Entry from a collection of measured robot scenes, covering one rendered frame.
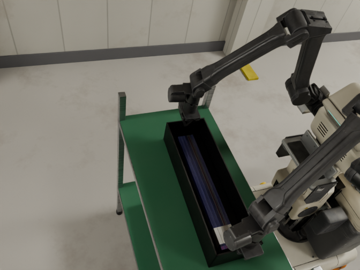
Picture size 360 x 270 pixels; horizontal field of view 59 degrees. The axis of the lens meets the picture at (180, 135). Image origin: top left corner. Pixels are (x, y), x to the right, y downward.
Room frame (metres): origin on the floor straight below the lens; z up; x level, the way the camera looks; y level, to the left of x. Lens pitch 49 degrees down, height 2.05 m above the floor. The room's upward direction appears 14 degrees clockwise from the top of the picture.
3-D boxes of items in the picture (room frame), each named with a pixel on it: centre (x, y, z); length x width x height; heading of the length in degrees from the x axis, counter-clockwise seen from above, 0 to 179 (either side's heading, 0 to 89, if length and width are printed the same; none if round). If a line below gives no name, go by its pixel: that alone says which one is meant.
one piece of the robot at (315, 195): (0.92, -0.57, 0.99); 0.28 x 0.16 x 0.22; 28
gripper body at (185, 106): (0.94, -0.01, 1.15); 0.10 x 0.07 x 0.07; 28
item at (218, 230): (0.69, -0.14, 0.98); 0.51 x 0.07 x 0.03; 28
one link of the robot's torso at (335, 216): (0.92, -0.71, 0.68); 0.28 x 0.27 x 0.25; 28
